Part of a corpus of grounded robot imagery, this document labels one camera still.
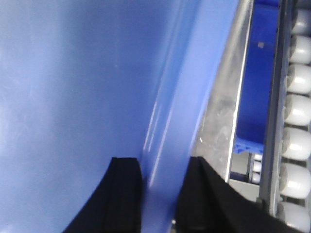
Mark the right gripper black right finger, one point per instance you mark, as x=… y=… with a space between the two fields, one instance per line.
x=207 y=204

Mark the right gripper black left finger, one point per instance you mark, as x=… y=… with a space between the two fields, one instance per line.
x=115 y=205

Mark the blue plastic tray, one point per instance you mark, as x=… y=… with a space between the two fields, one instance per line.
x=83 y=81

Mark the steel shelf front bar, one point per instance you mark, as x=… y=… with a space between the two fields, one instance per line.
x=216 y=137

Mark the dark blue bin below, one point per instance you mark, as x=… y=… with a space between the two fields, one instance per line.
x=254 y=105

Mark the white roller conveyor rail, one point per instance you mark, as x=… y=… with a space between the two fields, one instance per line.
x=285 y=186

